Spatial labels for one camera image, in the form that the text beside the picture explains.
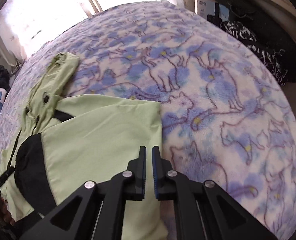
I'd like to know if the green and black jacket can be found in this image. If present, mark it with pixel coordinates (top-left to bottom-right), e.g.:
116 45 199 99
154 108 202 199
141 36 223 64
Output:
0 53 167 239

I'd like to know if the black clothes pile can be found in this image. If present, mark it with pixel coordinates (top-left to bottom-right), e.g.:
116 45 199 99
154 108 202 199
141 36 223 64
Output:
0 65 10 93

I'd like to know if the blue cat print blanket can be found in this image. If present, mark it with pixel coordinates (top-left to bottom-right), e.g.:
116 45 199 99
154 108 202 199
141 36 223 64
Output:
0 1 296 239

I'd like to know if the black white patterned cloth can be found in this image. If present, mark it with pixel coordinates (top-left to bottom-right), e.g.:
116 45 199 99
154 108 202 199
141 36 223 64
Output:
220 21 296 86

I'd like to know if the blue box by bed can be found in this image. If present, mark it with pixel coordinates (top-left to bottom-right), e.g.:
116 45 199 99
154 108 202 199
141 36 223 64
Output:
197 0 229 21

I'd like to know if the white curtain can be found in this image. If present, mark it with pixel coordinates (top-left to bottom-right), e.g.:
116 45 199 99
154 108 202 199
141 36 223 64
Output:
0 0 195 66

